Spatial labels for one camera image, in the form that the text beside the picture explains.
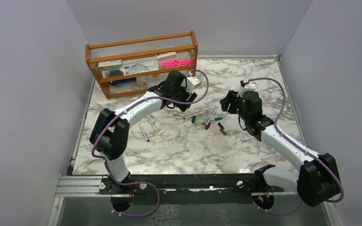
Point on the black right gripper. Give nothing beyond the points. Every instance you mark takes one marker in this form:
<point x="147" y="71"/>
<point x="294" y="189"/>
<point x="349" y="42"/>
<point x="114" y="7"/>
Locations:
<point x="231" y="98"/>

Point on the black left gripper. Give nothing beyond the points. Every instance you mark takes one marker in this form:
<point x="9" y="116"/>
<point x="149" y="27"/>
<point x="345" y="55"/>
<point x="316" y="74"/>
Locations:
<point x="188" y="97"/>

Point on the white pen red end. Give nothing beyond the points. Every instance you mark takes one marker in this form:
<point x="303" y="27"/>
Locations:
<point x="194" y="114"/>

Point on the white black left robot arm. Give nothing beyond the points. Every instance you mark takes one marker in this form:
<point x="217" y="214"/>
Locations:
<point x="110" y="133"/>

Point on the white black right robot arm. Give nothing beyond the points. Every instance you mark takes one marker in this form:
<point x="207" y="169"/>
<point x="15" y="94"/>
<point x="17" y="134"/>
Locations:
<point x="316" y="179"/>

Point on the white pen yellow end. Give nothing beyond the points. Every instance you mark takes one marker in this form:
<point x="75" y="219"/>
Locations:
<point x="152" y="122"/>

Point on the white pen red cap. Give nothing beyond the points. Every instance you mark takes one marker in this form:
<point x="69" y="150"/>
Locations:
<point x="209" y="123"/>

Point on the white pen left side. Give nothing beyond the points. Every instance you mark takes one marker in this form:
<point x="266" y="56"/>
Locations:
<point x="143" y="132"/>

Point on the pink plastic clip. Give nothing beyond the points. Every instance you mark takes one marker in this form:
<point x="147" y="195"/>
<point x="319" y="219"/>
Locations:
<point x="176" y="62"/>

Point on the small white box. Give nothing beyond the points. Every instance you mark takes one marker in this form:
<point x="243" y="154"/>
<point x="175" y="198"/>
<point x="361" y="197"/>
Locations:
<point x="141" y="81"/>

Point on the pink white eraser box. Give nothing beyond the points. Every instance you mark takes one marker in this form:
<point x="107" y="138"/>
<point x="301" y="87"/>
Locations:
<point x="166" y="56"/>

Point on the white protractor ruler pack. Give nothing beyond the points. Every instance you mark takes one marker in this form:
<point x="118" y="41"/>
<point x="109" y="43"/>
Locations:
<point x="139" y="67"/>

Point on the wooden shelf rack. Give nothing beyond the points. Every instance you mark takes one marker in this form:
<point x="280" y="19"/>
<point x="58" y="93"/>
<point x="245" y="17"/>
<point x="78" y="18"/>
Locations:
<point x="139" y="50"/>

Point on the blue box on shelf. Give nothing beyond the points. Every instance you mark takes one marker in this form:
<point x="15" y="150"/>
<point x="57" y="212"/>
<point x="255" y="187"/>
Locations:
<point x="117" y="82"/>

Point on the white green box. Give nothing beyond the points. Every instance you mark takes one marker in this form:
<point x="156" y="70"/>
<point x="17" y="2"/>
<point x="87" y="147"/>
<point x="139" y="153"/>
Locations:
<point x="110" y="65"/>

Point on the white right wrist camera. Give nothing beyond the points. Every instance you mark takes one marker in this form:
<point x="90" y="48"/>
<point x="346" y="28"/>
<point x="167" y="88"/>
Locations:
<point x="246" y="86"/>

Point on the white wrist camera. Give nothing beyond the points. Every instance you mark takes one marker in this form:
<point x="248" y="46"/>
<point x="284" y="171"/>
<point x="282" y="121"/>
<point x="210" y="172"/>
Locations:
<point x="246" y="86"/>
<point x="192" y="83"/>

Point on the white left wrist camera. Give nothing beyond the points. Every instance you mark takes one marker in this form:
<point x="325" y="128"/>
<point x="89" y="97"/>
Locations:
<point x="192" y="83"/>

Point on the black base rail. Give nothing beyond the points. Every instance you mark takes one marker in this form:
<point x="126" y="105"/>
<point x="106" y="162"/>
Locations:
<point x="186" y="189"/>

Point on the aluminium frame rail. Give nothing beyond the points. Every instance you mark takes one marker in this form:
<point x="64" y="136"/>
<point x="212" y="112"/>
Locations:
<point x="78" y="186"/>

